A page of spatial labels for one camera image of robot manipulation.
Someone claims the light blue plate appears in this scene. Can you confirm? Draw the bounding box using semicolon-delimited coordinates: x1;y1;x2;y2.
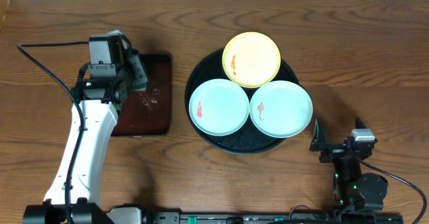
188;78;250;136
249;80;313;138

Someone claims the yellow plate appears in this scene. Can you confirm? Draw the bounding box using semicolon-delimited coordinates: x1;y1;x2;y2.
222;32;282;88

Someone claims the green yellow sponge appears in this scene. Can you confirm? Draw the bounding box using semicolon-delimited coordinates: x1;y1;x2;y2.
129;55;148;91

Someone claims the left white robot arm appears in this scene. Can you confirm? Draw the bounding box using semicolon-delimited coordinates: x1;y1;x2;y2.
22;30;147;223

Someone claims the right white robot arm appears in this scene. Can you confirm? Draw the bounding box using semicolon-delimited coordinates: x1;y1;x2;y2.
309;118;388;212

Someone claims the dark red rectangular tray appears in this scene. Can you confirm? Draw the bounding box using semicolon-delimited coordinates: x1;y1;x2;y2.
112;54;172;137

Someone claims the round black tray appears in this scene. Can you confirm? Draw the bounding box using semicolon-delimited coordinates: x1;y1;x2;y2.
184;48;284;154

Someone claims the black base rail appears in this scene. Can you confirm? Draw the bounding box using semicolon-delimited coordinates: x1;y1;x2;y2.
107;203;405;224

